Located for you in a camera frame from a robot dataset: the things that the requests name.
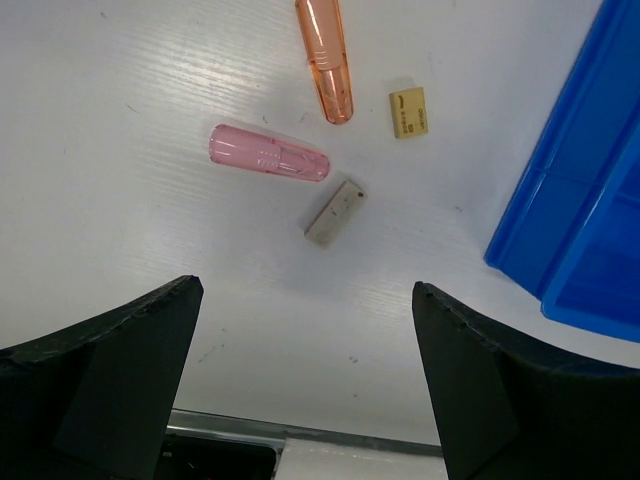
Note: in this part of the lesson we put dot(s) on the blue compartment tray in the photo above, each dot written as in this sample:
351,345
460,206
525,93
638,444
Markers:
570,233

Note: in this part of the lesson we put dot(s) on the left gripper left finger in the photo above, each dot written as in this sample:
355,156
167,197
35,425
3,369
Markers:
93,400

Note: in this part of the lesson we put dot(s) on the yellow eraser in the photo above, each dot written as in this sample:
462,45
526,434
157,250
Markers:
409,113

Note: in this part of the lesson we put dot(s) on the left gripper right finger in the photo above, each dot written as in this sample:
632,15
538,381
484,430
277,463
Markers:
510,406

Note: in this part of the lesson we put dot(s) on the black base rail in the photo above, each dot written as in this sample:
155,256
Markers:
207,446

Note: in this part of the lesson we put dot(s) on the grey eraser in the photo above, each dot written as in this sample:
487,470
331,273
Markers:
335,214

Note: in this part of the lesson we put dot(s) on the orange plastic cap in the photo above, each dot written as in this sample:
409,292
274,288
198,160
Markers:
323,38

